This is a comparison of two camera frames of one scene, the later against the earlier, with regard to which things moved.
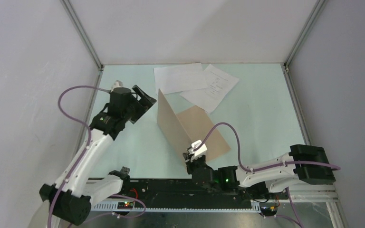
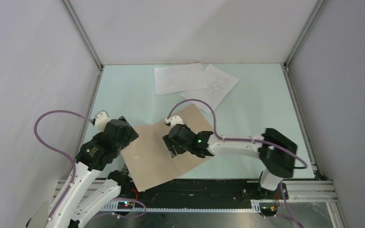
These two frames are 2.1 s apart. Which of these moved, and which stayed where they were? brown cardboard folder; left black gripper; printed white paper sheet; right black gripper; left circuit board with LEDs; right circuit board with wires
Moved: right black gripper; left black gripper; brown cardboard folder
Stayed: right circuit board with wires; printed white paper sheet; left circuit board with LEDs
